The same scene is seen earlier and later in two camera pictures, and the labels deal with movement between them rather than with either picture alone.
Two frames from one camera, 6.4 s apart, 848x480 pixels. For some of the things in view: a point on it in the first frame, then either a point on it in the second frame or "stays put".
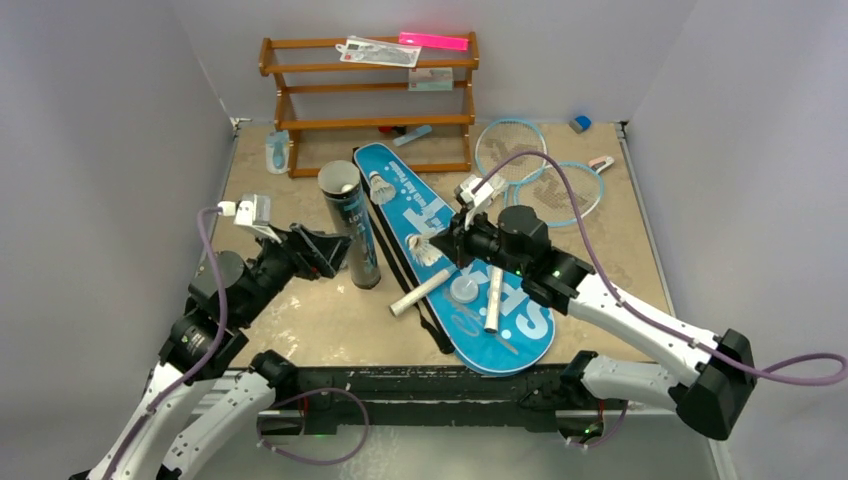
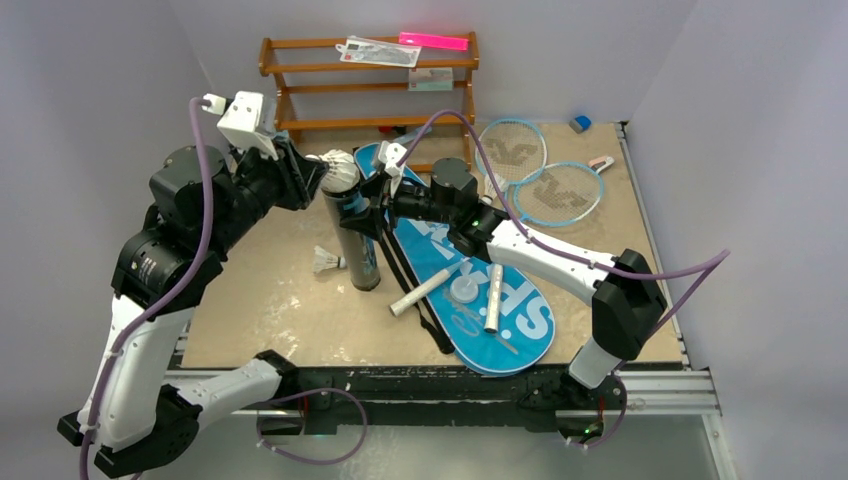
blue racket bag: (486, 313) stays put
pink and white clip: (600, 163) stays put
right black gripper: (457, 238) to (380, 198)
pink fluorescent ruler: (436, 41) stays put
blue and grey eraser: (580, 124) stays put
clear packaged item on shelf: (375, 51) stays put
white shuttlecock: (423, 249) to (342, 174)
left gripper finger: (322, 252) to (307, 173)
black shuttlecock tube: (345, 193) stays put
